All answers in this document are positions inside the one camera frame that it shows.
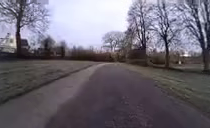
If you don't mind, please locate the frosty grass verge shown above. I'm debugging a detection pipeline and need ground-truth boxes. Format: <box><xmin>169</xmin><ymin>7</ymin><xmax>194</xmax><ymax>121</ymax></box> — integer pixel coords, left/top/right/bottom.
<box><xmin>121</xmin><ymin>62</ymin><xmax>210</xmax><ymax>123</ymax></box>

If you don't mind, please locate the large bare tree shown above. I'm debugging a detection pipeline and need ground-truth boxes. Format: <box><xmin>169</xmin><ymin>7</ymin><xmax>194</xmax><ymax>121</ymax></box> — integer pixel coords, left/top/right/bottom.
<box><xmin>0</xmin><ymin>0</ymin><xmax>51</xmax><ymax>58</ymax></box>

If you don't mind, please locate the bare tree with round crown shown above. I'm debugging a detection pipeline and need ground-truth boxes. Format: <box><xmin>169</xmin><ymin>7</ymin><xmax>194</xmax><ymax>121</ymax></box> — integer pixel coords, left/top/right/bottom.
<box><xmin>101</xmin><ymin>30</ymin><xmax>125</xmax><ymax>54</ymax></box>

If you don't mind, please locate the white house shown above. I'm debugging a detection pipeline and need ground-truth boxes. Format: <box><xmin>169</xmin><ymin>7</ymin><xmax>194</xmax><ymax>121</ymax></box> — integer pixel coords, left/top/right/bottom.
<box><xmin>0</xmin><ymin>32</ymin><xmax>30</xmax><ymax>54</ymax></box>

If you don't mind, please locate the small dark tree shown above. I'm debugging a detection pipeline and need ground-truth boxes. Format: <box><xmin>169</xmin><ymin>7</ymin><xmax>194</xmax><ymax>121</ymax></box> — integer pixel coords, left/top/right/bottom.
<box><xmin>40</xmin><ymin>35</ymin><xmax>57</xmax><ymax>60</ymax></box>

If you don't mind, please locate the row of bare trees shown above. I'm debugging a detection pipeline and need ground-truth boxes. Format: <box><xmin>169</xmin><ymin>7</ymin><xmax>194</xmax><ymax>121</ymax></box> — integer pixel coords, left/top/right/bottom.
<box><xmin>123</xmin><ymin>0</ymin><xmax>210</xmax><ymax>74</ymax></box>

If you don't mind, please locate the dark building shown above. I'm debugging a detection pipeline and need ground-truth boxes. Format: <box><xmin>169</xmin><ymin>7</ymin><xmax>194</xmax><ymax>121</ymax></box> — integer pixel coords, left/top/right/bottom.
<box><xmin>36</xmin><ymin>46</ymin><xmax>67</xmax><ymax>60</ymax></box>

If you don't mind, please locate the frosty grass field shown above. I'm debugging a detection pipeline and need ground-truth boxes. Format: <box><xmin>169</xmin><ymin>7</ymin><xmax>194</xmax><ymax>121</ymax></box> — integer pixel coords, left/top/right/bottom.
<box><xmin>0</xmin><ymin>59</ymin><xmax>106</xmax><ymax>109</ymax></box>

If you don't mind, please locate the brown hedge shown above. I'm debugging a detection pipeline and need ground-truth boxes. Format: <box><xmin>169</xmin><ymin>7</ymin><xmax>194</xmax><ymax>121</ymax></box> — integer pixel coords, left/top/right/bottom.
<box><xmin>66</xmin><ymin>49</ymin><xmax>117</xmax><ymax>63</ymax></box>

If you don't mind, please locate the dark asphalt path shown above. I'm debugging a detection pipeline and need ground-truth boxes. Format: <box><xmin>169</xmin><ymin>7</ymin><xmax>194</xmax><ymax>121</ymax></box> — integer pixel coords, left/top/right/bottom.
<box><xmin>0</xmin><ymin>62</ymin><xmax>210</xmax><ymax>128</ymax></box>

